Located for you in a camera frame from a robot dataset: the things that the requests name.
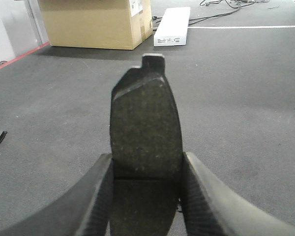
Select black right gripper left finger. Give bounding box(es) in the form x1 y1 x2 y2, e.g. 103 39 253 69
0 153 113 236

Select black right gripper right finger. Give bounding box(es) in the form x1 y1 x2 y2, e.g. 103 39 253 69
181 152 295 236

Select white long box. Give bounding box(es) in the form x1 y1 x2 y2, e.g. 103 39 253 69
153 7 191 47

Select cardboard box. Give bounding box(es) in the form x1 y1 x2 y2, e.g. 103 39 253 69
38 0 152 50

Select black floor cable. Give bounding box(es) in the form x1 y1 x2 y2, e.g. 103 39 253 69
152 0 271 27

